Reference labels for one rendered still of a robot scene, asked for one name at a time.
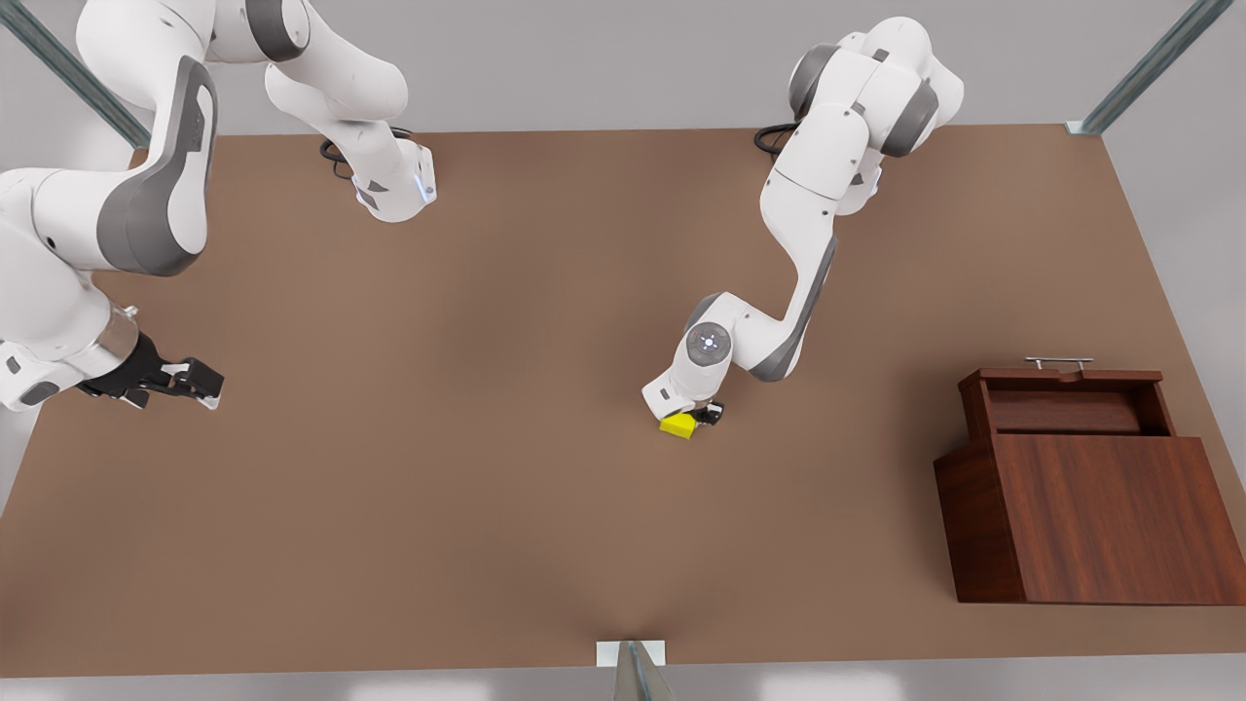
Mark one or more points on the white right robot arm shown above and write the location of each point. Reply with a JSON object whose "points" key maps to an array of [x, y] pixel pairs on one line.
{"points": [[146, 209]]}

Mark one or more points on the silver frame post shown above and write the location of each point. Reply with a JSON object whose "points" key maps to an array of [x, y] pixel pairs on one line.
{"points": [[73, 68], [1149, 63], [635, 672]]}

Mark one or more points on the dark wooden cabinet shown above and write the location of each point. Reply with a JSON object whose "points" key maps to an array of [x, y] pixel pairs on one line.
{"points": [[1110, 521]]}

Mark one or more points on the yellow square block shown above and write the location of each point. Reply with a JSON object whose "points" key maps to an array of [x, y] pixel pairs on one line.
{"points": [[677, 426]]}

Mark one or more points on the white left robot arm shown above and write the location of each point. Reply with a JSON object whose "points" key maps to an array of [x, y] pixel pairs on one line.
{"points": [[827, 204]]}

